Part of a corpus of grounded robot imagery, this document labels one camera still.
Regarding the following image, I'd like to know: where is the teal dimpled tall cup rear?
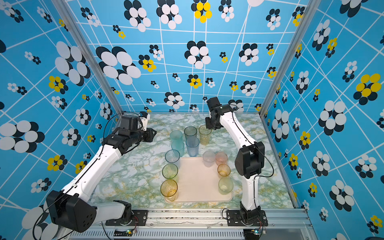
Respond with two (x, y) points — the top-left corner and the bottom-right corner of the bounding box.
(170, 130), (183, 143)

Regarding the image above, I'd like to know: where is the pink rectangular tray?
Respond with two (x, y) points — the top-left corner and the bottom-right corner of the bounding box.
(165, 157), (232, 203)

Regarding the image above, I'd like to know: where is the short green cup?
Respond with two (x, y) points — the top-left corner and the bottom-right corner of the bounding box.
(218, 177), (234, 195)

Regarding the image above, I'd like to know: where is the short pink dimpled cup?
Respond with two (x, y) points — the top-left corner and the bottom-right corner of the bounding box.
(215, 151), (228, 166)

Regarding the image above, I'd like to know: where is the short yellow cup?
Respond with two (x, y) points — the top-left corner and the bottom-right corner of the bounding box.
(217, 164), (231, 178)

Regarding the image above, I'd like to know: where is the aluminium corner post right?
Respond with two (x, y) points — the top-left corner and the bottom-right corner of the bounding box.
(260, 0), (321, 117)

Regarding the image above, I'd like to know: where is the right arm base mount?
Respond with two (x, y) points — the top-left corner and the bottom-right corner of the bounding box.
(224, 210), (268, 228)

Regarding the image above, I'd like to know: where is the short clear dimpled cup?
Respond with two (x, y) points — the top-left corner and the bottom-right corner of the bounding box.
(203, 151), (216, 168)

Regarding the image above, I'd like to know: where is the aluminium corner post left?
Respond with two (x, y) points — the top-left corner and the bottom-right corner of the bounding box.
(52, 1), (123, 113)

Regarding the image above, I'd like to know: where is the blue clear tall glass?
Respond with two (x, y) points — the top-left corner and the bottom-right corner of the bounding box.
(165, 150), (181, 168)

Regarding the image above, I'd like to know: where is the aluminium corner post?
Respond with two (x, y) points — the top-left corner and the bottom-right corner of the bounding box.
(260, 0), (321, 117)
(52, 1), (123, 113)

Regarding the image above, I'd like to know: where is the teal dimpled tall cup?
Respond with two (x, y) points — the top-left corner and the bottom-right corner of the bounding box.
(171, 140), (185, 157)
(170, 130), (183, 143)

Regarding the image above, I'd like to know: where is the green tall glass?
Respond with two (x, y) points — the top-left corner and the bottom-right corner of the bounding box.
(162, 164), (179, 182)

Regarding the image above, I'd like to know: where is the yellow tall glass front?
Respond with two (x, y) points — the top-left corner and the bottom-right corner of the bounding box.
(161, 179), (179, 202)

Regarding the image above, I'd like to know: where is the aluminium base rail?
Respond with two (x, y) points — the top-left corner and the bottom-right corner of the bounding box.
(57, 209), (318, 240)

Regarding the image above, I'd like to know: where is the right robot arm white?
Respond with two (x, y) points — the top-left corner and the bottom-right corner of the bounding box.
(206, 97), (265, 225)

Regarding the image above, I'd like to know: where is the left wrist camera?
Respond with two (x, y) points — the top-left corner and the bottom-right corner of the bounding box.
(140, 112), (150, 131)

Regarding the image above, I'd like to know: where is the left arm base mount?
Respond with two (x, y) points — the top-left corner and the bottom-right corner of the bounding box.
(106, 210), (149, 227)

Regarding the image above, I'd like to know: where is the grey tall glass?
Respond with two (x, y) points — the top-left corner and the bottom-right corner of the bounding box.
(184, 126), (198, 139)

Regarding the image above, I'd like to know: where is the blue tall dimpled cup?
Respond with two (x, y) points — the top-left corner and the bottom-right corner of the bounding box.
(186, 137), (200, 157)

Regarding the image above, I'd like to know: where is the yellow tall glass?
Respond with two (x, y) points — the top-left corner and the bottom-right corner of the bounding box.
(199, 125), (212, 146)
(161, 179), (179, 202)

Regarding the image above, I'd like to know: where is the teal dimpled tall cup front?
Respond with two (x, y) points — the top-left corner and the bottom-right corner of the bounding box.
(171, 140), (185, 157)

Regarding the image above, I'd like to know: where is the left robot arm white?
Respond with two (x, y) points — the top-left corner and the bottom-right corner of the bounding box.
(46, 112), (157, 233)

